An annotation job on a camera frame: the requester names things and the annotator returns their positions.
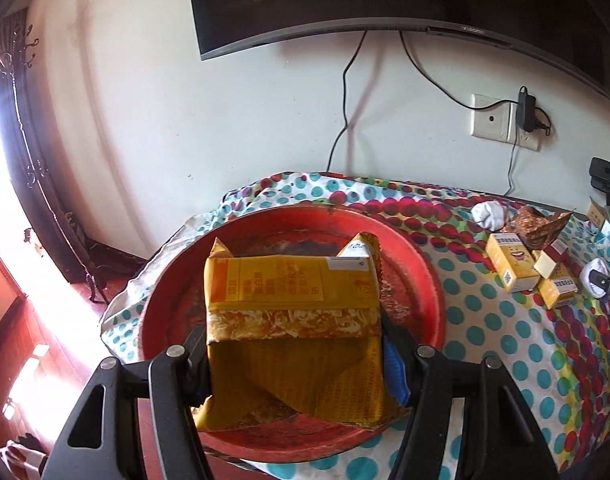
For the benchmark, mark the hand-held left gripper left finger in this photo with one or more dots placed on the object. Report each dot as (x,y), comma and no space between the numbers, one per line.
(197,356)

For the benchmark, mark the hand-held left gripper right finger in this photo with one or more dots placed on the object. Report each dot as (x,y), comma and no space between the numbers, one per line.
(395,366)

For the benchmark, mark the white balled sock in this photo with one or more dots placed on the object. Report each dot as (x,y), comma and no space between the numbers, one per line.
(490,214)
(597,266)

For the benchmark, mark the red round tray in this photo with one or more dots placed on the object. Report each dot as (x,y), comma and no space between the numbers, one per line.
(410,280)

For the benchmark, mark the brown wrapper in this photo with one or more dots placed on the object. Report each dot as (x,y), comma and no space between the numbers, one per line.
(540,230)

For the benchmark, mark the yellow cartoon face box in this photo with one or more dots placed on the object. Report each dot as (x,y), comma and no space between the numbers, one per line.
(510,260)

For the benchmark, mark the yellow paper packet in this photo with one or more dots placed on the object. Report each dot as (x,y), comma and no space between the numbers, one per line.
(285,285)

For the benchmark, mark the small yellow box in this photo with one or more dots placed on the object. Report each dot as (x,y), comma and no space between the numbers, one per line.
(557,292)

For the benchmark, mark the small cardboard box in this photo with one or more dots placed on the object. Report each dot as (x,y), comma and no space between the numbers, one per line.
(597,215)

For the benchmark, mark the polka dot tablecloth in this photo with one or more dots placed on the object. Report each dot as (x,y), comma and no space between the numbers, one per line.
(485,320)

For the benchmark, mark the black power adapter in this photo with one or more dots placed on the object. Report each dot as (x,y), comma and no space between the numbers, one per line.
(526,112)

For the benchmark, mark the striped cloth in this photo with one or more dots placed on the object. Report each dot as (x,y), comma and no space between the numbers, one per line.
(15,457)

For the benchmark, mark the black metal coat rack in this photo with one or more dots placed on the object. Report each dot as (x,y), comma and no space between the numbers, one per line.
(35,160)

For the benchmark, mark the small black camera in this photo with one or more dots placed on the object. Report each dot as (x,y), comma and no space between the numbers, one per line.
(602,175)

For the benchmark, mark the white wall socket plate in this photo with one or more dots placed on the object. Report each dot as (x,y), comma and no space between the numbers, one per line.
(487,120)

